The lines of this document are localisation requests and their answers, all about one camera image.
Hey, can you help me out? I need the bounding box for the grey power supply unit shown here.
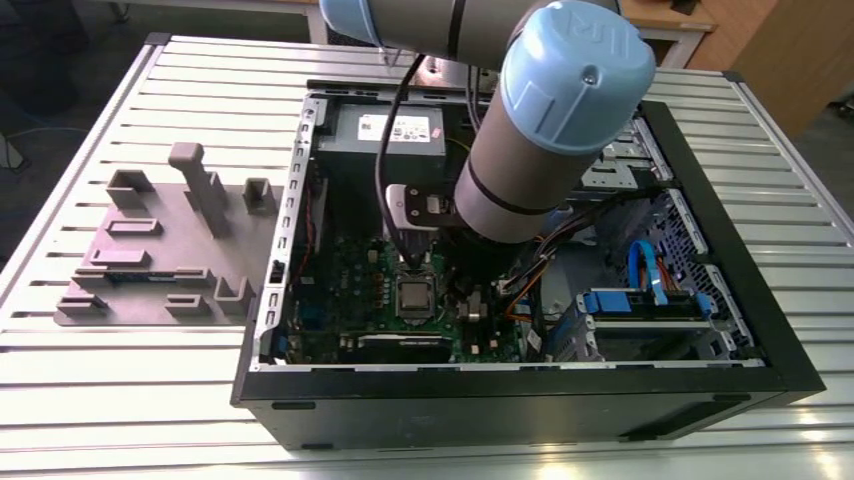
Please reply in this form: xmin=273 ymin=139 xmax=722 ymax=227
xmin=311 ymin=102 xmax=449 ymax=239

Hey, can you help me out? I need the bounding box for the black graphics card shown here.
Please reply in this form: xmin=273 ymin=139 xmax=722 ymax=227
xmin=337 ymin=332 xmax=456 ymax=365

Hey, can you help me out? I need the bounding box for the grey metal disk bay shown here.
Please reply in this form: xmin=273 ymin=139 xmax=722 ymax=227
xmin=543 ymin=287 xmax=766 ymax=364

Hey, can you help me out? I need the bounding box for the black PC case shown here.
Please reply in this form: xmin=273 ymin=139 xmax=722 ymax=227
xmin=229 ymin=77 xmax=828 ymax=451

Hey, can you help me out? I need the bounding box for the CPU silver top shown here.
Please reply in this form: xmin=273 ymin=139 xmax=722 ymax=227
xmin=401 ymin=284 xmax=432 ymax=311

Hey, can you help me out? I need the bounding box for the grey parts rack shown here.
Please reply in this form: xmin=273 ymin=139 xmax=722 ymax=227
xmin=52 ymin=142 xmax=289 ymax=329

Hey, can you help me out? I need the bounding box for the thin red wire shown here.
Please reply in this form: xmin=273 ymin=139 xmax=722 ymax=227
xmin=300 ymin=192 xmax=316 ymax=275

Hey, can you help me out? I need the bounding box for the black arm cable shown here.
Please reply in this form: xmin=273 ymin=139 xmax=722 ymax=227
xmin=373 ymin=49 xmax=432 ymax=274

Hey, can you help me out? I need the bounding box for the green motherboard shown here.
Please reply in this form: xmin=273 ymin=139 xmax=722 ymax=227
xmin=285 ymin=232 xmax=528 ymax=365

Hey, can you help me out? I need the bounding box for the blue disk carrier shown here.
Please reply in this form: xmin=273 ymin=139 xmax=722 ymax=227
xmin=580 ymin=290 xmax=714 ymax=322

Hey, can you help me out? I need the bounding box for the wooden cabinet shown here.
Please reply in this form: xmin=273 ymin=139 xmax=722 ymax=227
xmin=686 ymin=0 xmax=854 ymax=139

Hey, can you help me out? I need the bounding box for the blue data cable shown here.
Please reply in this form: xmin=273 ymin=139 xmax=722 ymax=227
xmin=627 ymin=239 xmax=670 ymax=307

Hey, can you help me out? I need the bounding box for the grey metal drive cage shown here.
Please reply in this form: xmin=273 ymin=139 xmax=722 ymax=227
xmin=576 ymin=112 xmax=674 ymax=201

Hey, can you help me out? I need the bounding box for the blue floor cable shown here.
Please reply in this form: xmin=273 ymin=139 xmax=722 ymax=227
xmin=0 ymin=124 xmax=92 ymax=149

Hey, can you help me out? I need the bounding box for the wooden desk white frame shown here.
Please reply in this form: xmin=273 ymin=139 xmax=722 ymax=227
xmin=105 ymin=0 xmax=720 ymax=69

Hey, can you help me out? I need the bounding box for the orange wire bundle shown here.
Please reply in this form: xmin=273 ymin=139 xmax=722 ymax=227
xmin=500 ymin=293 xmax=536 ymax=329

